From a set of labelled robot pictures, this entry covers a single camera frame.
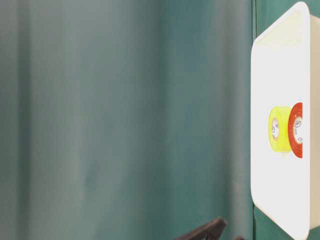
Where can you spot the white plastic case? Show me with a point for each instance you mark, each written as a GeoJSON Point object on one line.
{"type": "Point", "coordinates": [280, 62]}

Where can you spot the yellow tape roll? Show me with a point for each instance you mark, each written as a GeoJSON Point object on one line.
{"type": "Point", "coordinates": [278, 129]}

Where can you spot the red tape roll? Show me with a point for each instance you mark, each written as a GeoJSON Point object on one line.
{"type": "Point", "coordinates": [295, 135]}

